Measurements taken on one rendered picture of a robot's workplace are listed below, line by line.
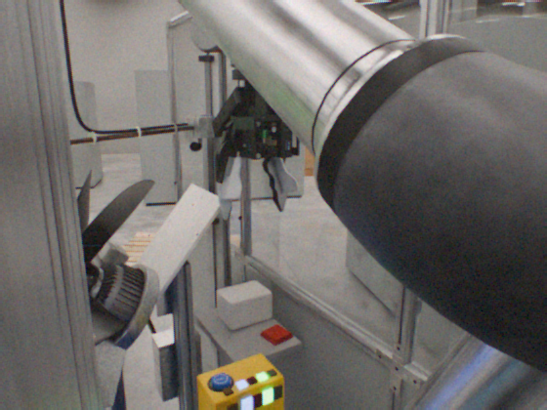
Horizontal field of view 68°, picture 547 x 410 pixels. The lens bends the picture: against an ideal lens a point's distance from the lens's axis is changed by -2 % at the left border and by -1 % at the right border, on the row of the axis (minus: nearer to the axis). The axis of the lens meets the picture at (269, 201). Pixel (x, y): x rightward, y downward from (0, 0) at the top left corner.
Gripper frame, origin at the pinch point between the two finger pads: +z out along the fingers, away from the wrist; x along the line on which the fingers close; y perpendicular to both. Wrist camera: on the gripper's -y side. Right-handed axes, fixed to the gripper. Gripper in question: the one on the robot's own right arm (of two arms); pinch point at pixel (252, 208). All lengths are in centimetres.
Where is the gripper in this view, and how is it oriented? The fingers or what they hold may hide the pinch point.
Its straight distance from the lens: 62.2
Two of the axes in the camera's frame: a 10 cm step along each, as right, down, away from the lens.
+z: 0.0, 9.7, 2.5
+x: 8.6, -1.3, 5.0
